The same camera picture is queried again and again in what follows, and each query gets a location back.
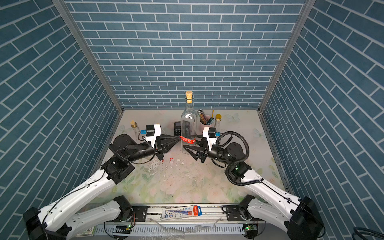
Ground coloured highlighter pack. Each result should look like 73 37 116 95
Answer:
74 227 95 238

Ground aluminium corner post right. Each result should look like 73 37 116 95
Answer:
258 0 316 114

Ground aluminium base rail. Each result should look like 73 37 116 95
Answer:
59 202 310 238

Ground black cable bottom right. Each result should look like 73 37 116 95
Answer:
351 226 384 240

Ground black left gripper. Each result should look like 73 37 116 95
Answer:
125 135 179 164

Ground corked glass bottle red label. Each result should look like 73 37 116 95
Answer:
181 91 198 155

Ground pens in bucket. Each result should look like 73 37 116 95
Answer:
197 109 214 125

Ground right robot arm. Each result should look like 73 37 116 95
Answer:
183 128 326 240

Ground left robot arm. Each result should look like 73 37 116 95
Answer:
23 134 181 240

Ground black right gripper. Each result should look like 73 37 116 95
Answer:
186 136 233 168

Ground clear glass bottle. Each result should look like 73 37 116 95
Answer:
131 121 142 141

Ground black desk calculator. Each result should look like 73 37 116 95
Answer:
174 121 181 136

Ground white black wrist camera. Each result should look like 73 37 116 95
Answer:
140 124 162 148
203 127 221 151

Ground aluminium corner post left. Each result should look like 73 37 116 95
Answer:
52 0 124 114

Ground pink metal pen bucket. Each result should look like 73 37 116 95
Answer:
200 115 215 129

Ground aluminium corner post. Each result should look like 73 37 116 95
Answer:
258 0 316 114
52 0 124 114

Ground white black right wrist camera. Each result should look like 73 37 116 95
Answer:
203 127 221 151

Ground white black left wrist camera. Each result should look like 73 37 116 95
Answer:
140 124 162 148

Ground tall gold-capped glass bottle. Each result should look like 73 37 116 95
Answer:
214 114 222 132

